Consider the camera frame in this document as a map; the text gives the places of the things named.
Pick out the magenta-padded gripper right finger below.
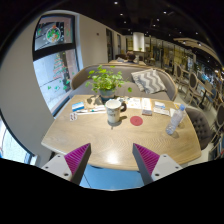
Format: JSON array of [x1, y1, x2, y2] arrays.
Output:
[[132, 143, 184, 186]]

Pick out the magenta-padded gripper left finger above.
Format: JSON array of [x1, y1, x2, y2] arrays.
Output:
[[41, 143, 92, 186]]

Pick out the clear blue-capped water bottle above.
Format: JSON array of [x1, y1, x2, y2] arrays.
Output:
[[165, 104, 186, 136]]

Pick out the flat round red coaster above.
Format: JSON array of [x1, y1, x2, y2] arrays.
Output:
[[129, 115, 144, 127]]

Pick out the white tube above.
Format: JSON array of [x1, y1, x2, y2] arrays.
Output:
[[76, 106, 107, 115]]

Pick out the small blue and white box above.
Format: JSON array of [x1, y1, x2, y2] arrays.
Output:
[[71, 101, 85, 113]]

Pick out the blue and white card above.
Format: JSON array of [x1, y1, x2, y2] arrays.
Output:
[[153, 101, 171, 117]]

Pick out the printed paper sheets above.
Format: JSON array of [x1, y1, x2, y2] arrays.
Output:
[[126, 97, 143, 110]]

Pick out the white printed mug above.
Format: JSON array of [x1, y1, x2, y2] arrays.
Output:
[[104, 98, 128, 124]]

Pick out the grey tufted chair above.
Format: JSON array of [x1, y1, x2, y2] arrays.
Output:
[[185, 106, 213, 151]]

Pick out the grey wood-framed sofa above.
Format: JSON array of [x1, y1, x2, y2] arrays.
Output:
[[69, 63, 179, 102]]

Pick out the grey chevron cushion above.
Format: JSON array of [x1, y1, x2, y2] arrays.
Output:
[[130, 68, 168, 95]]

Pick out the green potted plant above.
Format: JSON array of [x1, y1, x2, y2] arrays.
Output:
[[85, 65, 133, 101]]

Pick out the group of dining chairs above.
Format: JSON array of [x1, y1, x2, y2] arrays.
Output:
[[173, 63, 224, 113]]

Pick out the person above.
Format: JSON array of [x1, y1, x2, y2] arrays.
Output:
[[124, 51, 139, 64]]

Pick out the round colourful window sticker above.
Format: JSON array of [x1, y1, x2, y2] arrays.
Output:
[[45, 26, 63, 44]]

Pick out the group of ceiling lights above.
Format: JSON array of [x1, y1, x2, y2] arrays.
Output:
[[111, 0, 204, 46]]

